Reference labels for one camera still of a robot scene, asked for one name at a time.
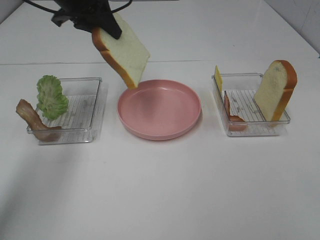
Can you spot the left clear plastic tray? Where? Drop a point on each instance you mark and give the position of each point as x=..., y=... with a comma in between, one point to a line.
x=83, y=120

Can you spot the clear plastic tray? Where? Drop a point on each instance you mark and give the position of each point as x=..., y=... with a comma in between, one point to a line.
x=83, y=120
x=240, y=89

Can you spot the pink round plate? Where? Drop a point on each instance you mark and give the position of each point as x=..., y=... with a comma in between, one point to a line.
x=159, y=109

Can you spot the bread slice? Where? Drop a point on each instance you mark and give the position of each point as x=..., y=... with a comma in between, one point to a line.
x=275, y=90
x=126, y=55

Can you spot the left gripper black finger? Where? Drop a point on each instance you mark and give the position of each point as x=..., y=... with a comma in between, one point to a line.
x=108, y=23

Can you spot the right clear plastic tray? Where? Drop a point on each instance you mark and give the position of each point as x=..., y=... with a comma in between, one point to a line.
x=240, y=89

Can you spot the yellow cheese slice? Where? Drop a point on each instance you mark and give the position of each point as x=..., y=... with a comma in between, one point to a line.
x=218, y=79

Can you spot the bacon strip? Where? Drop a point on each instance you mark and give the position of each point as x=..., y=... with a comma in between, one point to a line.
x=32, y=120
x=236, y=123

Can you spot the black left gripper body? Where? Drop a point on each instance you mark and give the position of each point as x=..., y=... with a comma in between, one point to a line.
x=85, y=14

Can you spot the green lettuce leaf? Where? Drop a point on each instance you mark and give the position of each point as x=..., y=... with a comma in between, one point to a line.
x=51, y=100

